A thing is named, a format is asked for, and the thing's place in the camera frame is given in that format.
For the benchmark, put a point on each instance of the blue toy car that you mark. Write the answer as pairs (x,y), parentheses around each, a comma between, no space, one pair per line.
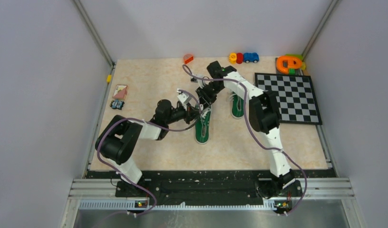
(251,57)

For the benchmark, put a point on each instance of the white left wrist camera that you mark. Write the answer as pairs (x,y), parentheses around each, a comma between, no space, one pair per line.
(184,97)

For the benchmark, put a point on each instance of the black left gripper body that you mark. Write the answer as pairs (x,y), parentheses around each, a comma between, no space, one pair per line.
(188,117)

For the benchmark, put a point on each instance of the green canvas sneaker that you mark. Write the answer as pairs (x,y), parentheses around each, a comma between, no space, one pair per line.
(237,110)
(202,126)

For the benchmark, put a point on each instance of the orange toy brick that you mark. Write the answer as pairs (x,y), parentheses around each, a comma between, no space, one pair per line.
(188,58)

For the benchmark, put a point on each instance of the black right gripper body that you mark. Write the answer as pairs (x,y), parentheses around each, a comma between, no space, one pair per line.
(208,93)

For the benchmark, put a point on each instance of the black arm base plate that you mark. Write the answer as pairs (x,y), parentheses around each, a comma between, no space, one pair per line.
(208,188)

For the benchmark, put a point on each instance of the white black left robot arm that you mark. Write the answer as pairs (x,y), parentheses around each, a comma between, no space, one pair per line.
(116,143)

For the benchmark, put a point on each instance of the red toy block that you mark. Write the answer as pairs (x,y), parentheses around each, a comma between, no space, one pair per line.
(239,58)

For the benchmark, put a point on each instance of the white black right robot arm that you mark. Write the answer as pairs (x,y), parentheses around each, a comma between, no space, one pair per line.
(262,115)

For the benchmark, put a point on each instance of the pink tangram puzzle box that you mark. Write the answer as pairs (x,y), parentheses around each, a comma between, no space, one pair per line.
(120,92)

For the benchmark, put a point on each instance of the black white chessboard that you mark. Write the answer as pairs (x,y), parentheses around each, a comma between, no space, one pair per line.
(295,96)

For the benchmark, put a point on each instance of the yellow clip on frame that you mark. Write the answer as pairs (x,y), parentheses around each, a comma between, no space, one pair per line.
(109,78)

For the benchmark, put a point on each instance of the aluminium frame rail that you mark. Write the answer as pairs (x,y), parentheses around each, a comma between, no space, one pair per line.
(98,194)

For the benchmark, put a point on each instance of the orange green ring toy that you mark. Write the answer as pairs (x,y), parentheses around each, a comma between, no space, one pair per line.
(290,64)

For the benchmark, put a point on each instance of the yellow toy block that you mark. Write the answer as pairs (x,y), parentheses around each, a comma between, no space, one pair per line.
(232,58)

